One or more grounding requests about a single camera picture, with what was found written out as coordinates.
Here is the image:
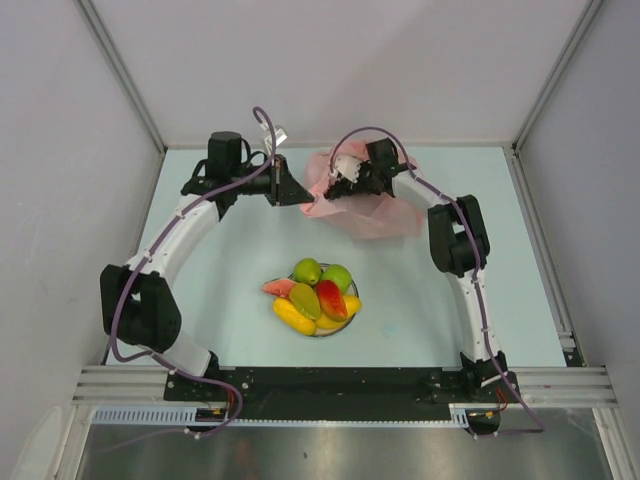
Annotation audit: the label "white slotted cable duct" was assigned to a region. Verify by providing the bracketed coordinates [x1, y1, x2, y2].
[92, 406, 469, 428]

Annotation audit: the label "pink plastic bag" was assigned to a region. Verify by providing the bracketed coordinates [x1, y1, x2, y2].
[300, 151, 424, 240]

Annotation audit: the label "black fake grapes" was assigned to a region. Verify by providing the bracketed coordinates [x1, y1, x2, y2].
[324, 183, 352, 201]

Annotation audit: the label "aluminium frame rail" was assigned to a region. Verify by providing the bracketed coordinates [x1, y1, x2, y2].
[72, 366, 618, 408]

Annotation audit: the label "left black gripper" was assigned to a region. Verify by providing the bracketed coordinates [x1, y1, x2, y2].
[230, 154, 313, 207]

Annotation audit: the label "yellow fake starfruit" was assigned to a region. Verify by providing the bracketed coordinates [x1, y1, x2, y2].
[289, 283, 322, 320]

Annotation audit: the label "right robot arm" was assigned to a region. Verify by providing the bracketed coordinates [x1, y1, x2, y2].
[324, 137, 508, 401]

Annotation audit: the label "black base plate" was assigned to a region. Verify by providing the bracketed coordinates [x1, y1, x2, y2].
[164, 367, 518, 404]

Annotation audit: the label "round printed plate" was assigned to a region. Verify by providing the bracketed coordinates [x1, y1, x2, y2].
[262, 258, 362, 337]

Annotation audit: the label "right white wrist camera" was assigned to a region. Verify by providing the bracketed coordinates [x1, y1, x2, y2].
[330, 154, 362, 184]

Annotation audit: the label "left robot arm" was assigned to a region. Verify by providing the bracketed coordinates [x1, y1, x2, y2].
[100, 127, 313, 400]

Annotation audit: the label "red fake mango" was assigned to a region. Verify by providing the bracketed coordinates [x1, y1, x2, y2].
[315, 280, 349, 322]

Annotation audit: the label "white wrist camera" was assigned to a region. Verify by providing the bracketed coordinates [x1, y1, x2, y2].
[261, 124, 288, 156]
[330, 154, 362, 184]

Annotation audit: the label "green fake guava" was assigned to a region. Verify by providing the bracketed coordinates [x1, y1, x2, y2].
[321, 264, 352, 294]

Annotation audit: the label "red watermelon slice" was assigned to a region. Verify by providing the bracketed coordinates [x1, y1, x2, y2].
[262, 278, 297, 298]

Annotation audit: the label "orange yellow fake mango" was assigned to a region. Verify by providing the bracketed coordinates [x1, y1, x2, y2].
[316, 295, 362, 330]

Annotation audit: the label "green fake pear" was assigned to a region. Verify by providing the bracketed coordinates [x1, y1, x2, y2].
[293, 258, 323, 287]

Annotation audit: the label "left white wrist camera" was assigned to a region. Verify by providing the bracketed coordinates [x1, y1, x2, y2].
[261, 124, 288, 156]

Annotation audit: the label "yellow fake banana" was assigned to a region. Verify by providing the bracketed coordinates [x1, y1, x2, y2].
[272, 298, 317, 336]

